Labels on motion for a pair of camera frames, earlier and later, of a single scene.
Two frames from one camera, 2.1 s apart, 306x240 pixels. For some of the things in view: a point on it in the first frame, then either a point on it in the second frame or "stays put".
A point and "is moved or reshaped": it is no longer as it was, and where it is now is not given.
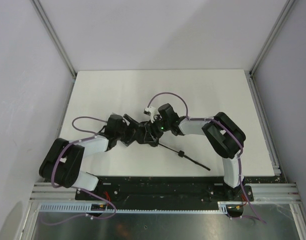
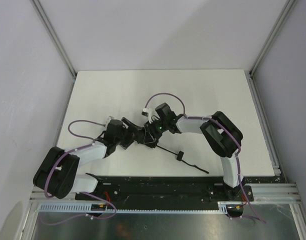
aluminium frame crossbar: (262, 193) stays put
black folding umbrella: (149, 136) is moved or reshaped
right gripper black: (155, 129) stays put
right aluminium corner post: (268, 44) stays put
